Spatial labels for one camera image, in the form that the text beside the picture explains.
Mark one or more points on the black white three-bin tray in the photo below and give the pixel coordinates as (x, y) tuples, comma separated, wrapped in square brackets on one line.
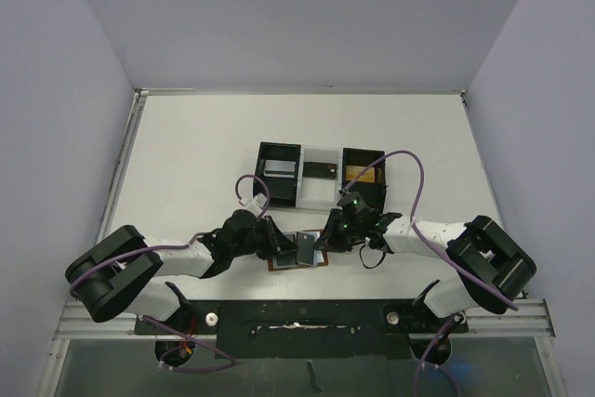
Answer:
[(317, 194)]

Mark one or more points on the gold credit card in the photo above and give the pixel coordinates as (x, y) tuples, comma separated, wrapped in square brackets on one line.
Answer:
[(360, 174)]

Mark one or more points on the black credit card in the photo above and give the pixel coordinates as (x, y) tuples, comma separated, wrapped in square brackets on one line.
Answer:
[(319, 170)]

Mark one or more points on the brown leather card holder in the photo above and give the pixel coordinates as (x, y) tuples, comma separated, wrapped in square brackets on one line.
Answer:
[(297, 262)]

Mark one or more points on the silver white card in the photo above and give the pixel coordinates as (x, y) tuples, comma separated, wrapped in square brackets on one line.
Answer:
[(279, 169)]

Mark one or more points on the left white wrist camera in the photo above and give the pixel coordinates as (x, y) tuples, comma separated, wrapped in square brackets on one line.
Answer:
[(256, 205)]

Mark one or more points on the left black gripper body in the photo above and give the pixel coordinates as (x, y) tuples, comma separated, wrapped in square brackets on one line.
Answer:
[(260, 242)]

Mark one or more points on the black card from holder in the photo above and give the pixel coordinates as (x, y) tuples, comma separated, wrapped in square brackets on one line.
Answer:
[(305, 249)]

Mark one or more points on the aluminium left rail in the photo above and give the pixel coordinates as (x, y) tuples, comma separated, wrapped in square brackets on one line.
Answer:
[(119, 173)]

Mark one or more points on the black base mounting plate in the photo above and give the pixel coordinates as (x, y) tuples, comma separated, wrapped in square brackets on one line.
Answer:
[(302, 329)]

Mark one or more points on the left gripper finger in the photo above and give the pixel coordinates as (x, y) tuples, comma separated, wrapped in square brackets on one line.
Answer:
[(274, 236), (282, 247)]

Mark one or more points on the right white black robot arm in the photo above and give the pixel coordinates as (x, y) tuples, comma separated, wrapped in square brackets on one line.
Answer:
[(492, 269)]

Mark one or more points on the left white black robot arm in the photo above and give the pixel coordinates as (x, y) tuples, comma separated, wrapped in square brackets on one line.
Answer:
[(122, 273)]

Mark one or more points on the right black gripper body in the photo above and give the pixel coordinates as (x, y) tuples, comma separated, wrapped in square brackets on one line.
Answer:
[(331, 231)]

